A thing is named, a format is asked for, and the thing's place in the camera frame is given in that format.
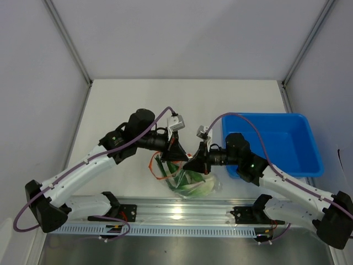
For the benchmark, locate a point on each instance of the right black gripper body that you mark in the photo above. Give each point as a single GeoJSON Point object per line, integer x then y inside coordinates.
{"type": "Point", "coordinates": [204, 147]}

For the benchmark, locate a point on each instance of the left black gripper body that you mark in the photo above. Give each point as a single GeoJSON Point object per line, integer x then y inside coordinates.
{"type": "Point", "coordinates": [174, 137]}

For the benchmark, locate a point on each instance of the clear zip bag orange zipper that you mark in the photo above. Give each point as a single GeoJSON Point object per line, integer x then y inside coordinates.
{"type": "Point", "coordinates": [185, 180]}

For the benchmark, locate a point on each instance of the green lettuce head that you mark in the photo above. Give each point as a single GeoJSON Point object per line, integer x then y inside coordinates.
{"type": "Point", "coordinates": [197, 190]}

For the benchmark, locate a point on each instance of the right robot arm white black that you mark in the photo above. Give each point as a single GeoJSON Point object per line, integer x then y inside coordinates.
{"type": "Point", "coordinates": [328, 215]}

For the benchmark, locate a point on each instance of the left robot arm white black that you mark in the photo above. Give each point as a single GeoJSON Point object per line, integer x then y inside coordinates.
{"type": "Point", "coordinates": [52, 202]}

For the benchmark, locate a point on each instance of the blue plastic bin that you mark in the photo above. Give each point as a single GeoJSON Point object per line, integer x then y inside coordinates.
{"type": "Point", "coordinates": [287, 137]}

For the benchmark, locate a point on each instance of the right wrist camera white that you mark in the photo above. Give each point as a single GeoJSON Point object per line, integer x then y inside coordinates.
{"type": "Point", "coordinates": [205, 133]}

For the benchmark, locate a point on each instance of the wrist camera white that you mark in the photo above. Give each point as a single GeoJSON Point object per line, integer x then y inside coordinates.
{"type": "Point", "coordinates": [174, 123]}
{"type": "Point", "coordinates": [205, 133]}

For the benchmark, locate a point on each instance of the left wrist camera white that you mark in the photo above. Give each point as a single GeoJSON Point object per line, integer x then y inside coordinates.
{"type": "Point", "coordinates": [174, 123]}

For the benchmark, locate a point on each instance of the aluminium mounting rail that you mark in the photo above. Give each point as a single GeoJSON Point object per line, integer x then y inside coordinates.
{"type": "Point", "coordinates": [197, 212]}

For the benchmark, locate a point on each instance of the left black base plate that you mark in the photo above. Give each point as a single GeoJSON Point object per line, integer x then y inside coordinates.
{"type": "Point", "coordinates": [127, 212]}

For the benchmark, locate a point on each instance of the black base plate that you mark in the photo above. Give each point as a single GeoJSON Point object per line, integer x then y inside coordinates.
{"type": "Point", "coordinates": [247, 215]}
{"type": "Point", "coordinates": [127, 212]}

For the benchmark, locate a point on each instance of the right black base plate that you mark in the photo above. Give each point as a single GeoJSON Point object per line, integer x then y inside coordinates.
{"type": "Point", "coordinates": [247, 215]}

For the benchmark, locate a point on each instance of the white slotted cable duct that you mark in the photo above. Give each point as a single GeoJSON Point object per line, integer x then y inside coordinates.
{"type": "Point", "coordinates": [157, 230]}

